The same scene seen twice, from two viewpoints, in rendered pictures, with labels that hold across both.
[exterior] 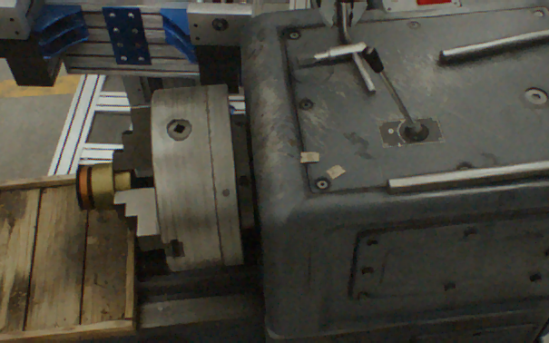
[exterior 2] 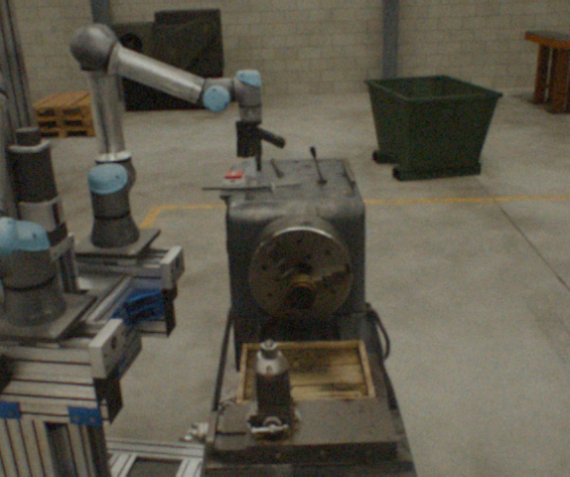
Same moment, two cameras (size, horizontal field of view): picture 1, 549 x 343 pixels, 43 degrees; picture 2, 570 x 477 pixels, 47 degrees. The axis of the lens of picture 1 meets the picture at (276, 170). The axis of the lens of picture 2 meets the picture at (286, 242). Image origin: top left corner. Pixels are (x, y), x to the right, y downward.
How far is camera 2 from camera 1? 2.08 m
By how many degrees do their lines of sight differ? 69
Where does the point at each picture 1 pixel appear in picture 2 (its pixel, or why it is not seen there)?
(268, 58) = (266, 203)
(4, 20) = (119, 338)
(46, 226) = not seen: hidden behind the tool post
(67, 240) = (295, 373)
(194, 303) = (343, 334)
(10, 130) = not seen: outside the picture
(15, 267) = (313, 392)
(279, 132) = (317, 201)
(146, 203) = (322, 271)
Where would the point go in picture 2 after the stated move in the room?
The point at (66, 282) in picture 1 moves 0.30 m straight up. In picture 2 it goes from (328, 370) to (327, 273)
